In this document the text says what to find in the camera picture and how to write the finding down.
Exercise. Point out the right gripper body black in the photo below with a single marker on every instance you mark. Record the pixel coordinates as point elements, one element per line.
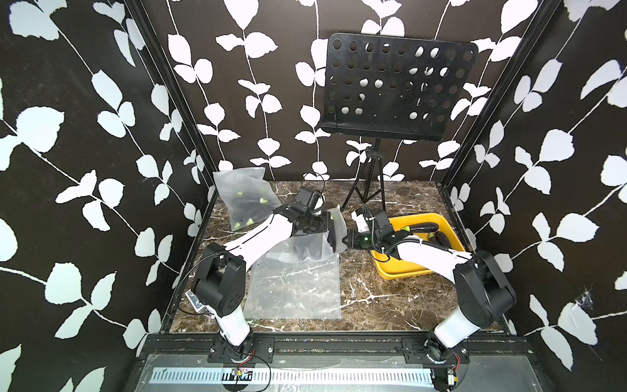
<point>365,240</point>

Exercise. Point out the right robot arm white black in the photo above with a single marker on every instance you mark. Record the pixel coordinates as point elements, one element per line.
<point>484,293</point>

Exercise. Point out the stack of clear zip-top bags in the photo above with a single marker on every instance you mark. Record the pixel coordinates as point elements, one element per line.
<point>301,290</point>

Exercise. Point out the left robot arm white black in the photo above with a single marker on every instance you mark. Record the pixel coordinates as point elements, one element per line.
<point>220,279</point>

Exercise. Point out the yellow plastic tray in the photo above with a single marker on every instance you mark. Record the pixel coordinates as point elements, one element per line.
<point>398,269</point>

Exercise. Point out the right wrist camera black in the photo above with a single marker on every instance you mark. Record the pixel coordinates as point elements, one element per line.
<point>379,222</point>

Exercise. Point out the black front mounting rail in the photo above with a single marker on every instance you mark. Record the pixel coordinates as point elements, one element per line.
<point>269,346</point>

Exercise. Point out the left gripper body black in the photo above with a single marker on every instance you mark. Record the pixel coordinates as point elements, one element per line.
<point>317,223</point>

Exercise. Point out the white perforated strip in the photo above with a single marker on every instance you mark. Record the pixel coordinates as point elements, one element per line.
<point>419,377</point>

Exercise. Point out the small printed card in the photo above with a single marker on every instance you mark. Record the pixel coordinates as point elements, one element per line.
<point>196,304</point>

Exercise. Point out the clear zip-top bag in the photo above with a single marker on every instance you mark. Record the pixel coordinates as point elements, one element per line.
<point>244,180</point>
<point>314,247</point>

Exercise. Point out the black perforated music stand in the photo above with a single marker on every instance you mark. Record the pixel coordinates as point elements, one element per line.
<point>386,87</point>

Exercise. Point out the clear zip-top bag top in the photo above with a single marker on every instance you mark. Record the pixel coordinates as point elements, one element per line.
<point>244,180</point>

